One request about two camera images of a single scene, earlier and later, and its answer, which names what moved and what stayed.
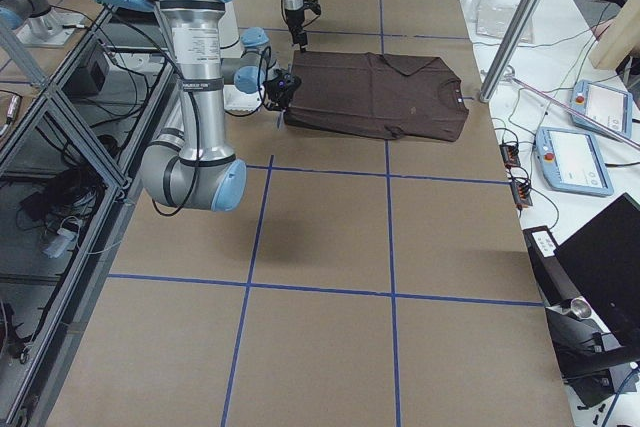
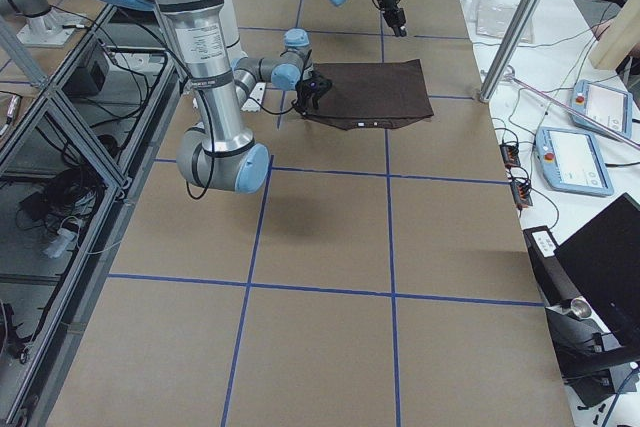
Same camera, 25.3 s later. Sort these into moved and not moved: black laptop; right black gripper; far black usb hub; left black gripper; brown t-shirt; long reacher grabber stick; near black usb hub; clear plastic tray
Moved: right black gripper; left black gripper; brown t-shirt
Not moved: clear plastic tray; near black usb hub; far black usb hub; long reacher grabber stick; black laptop
